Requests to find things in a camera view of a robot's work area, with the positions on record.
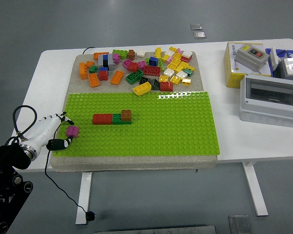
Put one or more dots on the yellow cardboard box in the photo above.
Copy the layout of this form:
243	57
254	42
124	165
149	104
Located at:
230	70

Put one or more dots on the dark green toy brick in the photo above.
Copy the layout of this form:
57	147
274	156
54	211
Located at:
134	76

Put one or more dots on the grey toy brick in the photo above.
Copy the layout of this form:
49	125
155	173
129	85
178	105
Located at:
101	60
111	57

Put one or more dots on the square metal floor plate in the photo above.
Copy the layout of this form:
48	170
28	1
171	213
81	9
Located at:
239	224

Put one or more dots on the blue box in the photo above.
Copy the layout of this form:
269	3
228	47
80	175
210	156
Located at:
282	51

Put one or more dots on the small pink toy brick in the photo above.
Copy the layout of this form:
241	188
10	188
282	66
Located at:
179	50
170	59

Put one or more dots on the grey-brown mat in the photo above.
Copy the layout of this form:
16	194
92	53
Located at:
127	162

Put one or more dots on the small orange toy brick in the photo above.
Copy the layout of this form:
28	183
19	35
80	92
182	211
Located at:
89	64

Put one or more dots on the long red toy brick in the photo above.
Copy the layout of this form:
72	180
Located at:
102	119
152	70

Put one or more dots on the dark grey sloped brick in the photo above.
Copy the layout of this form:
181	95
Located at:
155	84

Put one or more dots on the small green toy brick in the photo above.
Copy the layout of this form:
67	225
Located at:
93	69
189	72

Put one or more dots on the metal floor socket plate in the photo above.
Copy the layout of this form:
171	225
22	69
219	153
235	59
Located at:
196	26
199	34

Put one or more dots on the white grey panel piece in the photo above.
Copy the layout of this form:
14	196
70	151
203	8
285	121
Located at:
273	58

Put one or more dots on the long orange toy brick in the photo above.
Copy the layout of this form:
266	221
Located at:
101	55

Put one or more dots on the white toy brick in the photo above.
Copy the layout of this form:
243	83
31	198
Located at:
169	52
181	74
140	53
187	53
168	72

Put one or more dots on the long green toy brick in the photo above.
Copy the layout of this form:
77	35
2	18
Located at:
117	122

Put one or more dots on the magenta square toy brick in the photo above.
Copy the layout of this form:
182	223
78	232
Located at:
72	131

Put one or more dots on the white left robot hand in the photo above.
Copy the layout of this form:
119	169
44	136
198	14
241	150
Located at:
42	131

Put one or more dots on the clear yellow toy brick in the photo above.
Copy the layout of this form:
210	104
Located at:
164	78
186	81

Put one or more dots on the blue toy brick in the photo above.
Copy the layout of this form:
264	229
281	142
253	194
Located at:
153	61
103	69
105	58

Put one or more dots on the grey push button switch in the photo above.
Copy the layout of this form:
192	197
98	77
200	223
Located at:
249	59

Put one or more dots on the grey white switch box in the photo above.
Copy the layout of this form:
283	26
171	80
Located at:
291	67

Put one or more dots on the white table leg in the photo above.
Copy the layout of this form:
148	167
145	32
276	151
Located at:
255	190
84	195

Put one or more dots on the lime green toy brick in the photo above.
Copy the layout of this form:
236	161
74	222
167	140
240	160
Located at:
161	64
120	53
147	61

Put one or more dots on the long metal floor strip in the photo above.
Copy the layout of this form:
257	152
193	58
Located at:
155	230

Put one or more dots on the yellow curved toy brick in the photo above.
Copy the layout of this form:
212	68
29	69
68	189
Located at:
142	89

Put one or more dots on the brown square toy brick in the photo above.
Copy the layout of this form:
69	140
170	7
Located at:
126	115

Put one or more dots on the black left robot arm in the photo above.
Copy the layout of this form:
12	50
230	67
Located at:
5	161

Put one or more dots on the grey enclosure with clear lid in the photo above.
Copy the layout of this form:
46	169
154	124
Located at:
268	109

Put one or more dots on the green studded baseplate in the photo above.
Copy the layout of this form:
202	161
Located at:
161	129

